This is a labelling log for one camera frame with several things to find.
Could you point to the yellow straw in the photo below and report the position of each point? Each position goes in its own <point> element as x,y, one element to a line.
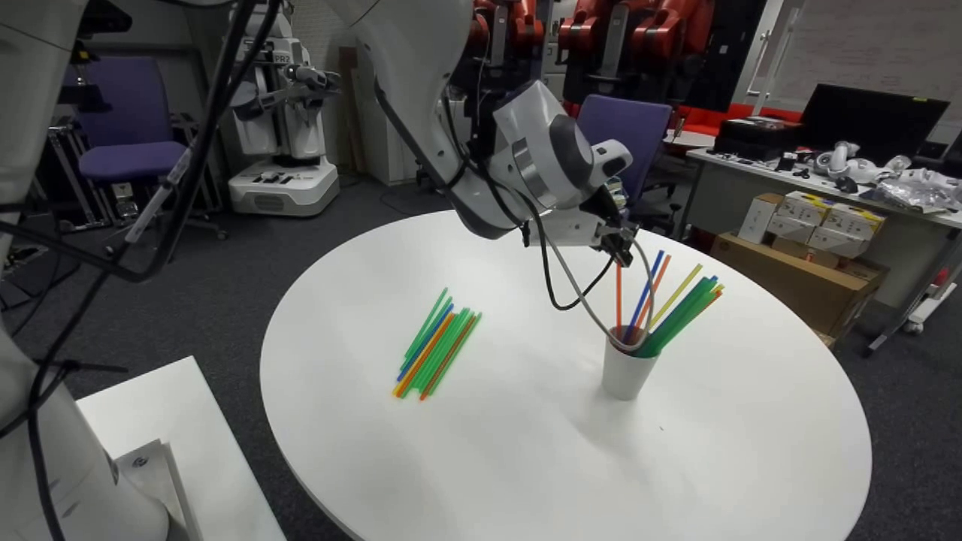
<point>679,289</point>

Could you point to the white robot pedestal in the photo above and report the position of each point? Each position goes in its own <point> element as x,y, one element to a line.
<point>287,185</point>

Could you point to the white stand leg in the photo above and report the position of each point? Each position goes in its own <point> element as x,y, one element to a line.
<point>919,304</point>

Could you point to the blue straw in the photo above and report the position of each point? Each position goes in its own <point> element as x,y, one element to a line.
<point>428,338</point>
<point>648,289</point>

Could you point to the black box on desk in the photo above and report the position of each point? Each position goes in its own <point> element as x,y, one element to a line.
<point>754,138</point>

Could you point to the brownish orange straw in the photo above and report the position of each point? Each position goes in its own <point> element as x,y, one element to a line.
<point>454,349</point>

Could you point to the white packing boxes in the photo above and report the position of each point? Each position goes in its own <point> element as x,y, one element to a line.
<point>820,226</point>

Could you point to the white robot mounting table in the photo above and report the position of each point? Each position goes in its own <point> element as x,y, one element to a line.
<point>199,423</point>

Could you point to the purple office chair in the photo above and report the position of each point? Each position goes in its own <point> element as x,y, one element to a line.
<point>625,126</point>
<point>129,132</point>

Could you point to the yellow-orange straw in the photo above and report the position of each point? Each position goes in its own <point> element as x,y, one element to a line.
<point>420,361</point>

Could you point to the white office desk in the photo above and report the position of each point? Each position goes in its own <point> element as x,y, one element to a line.
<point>723,197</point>

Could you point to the red and black robots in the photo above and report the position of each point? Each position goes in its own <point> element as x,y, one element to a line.
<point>603,39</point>

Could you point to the black monitor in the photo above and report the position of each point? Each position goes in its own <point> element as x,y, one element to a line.
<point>874,121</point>

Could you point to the green straw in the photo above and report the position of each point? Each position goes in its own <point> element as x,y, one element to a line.
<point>444,355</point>
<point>686,301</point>
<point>424,324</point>
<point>686,313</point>
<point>440,347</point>

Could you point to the clear plastic bags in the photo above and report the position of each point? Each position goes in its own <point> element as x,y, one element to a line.
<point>902,182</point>

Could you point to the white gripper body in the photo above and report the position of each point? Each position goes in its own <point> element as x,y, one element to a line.
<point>572,226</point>

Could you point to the white mug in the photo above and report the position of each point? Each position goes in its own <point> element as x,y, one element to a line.
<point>625,376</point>

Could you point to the cardboard box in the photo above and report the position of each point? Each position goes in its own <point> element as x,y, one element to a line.
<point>800,287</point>

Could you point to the red-orange straw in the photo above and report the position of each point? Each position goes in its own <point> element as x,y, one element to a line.
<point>657,289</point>

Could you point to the red object on desk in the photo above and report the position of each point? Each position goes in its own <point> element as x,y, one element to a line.
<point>740,114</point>

